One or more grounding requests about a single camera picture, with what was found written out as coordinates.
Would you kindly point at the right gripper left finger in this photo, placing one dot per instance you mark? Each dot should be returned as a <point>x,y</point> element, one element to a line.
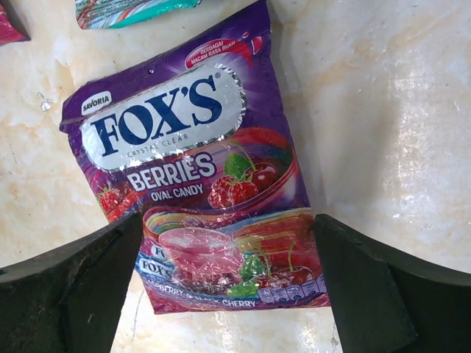
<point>70,298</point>

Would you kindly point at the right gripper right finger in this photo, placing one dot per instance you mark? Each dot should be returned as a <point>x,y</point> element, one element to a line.
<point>385,300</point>

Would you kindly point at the purple candy bag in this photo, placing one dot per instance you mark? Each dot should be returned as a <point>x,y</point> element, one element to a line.
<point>11,32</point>
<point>196,140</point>

